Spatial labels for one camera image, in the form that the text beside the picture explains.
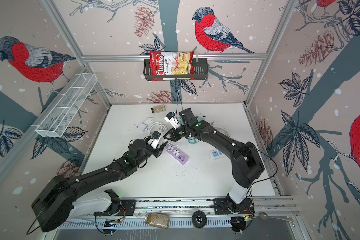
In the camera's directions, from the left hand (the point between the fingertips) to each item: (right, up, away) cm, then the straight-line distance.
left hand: (162, 138), depth 80 cm
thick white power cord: (-8, +7, +24) cm, 27 cm away
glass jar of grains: (0, -35, -13) cm, 38 cm away
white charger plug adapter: (-18, +4, +24) cm, 31 cm away
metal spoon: (+50, -36, -9) cm, 63 cm away
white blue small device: (+32, -11, +10) cm, 35 cm away
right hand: (+1, 0, +1) cm, 1 cm away
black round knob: (+18, -31, -19) cm, 40 cm away
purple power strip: (+7, -11, +10) cm, 17 cm away
